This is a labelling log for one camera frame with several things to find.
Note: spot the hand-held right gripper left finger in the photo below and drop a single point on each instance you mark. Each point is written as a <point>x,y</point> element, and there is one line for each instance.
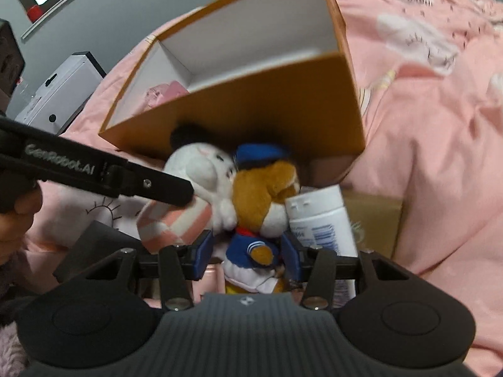
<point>202,255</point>

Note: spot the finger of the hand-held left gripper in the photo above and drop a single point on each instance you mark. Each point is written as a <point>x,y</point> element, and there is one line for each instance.
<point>157,184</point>

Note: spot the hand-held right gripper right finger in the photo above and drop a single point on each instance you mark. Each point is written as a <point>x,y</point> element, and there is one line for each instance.
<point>291,259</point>

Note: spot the white plush rabbit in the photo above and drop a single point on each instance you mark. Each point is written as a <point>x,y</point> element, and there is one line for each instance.
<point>200,165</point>

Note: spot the white plastic bottle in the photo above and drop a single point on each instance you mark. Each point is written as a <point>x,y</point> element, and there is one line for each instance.
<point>322,212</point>

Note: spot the brown plush with blue hat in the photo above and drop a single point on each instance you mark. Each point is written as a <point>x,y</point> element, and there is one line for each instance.
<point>255,188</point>

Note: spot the orange cardboard box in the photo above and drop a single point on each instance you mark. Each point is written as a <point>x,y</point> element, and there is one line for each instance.
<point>275,98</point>

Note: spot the person's left hand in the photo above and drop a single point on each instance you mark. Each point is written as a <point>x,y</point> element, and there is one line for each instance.
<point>17,224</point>

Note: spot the white appliance box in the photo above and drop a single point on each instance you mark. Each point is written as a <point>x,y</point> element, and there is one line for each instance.
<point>66,86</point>

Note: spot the pink pouch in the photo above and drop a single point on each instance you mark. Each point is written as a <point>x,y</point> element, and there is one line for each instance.
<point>165,94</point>

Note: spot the brown cardboard box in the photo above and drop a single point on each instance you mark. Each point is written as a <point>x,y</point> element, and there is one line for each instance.
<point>377,220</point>

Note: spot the small red object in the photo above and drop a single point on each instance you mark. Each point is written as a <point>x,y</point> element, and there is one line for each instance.
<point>34,12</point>

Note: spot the pink printed blanket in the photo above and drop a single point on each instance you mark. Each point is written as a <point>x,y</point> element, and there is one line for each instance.
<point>432,125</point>

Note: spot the fluffy lilac cloth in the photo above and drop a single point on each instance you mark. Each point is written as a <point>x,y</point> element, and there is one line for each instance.
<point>10,345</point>

